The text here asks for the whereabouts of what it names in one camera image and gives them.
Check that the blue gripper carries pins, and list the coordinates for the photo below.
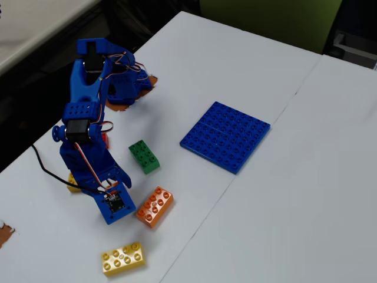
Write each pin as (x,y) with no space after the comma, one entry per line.
(123,177)

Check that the blue 3D-printed robot arm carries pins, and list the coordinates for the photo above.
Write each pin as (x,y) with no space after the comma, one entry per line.
(85,88)

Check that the yellow 2x2 block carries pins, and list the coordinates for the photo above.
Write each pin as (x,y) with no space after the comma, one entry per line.
(72,185)

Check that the red 2x2 block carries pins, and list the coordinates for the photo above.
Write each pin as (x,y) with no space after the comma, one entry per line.
(106,143)

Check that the green 2x4 block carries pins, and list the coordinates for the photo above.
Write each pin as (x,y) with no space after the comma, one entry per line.
(144,156)

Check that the orange 2x4 block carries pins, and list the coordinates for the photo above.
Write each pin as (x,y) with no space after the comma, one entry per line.
(154,206)

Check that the yellow 2x4 block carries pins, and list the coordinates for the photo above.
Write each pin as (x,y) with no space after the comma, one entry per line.
(123,259)

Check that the blue 8x8 baseplate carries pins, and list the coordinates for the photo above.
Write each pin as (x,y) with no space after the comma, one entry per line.
(225,137)

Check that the white background desk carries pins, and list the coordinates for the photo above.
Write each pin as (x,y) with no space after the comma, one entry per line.
(29,23)

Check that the green fabric panel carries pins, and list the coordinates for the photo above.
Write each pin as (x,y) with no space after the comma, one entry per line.
(265,20)

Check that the grey background box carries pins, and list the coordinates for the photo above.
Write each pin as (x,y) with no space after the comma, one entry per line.
(353,50)

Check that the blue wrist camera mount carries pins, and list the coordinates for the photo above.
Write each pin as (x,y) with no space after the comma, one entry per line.
(116,207)

